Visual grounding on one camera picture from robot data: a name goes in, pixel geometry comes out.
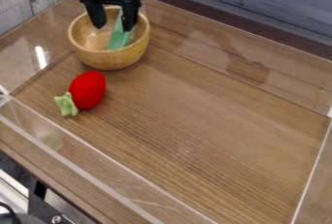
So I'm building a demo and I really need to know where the green rectangular block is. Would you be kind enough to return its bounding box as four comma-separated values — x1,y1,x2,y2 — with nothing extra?
105,12,132,49

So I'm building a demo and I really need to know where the brown wooden bowl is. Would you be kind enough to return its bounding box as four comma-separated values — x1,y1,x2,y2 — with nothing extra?
67,7,150,70

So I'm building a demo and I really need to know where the red plush strawberry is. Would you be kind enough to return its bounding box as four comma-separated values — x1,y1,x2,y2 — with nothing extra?
53,71,105,115

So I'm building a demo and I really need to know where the clear acrylic tray wall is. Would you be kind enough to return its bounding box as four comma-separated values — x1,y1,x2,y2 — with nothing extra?
0,0,332,224

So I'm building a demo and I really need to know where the black table leg bracket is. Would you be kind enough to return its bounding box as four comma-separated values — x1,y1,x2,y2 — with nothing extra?
26,180,73,224

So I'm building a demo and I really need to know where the black cable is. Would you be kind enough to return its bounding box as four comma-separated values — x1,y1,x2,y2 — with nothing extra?
0,201,21,224

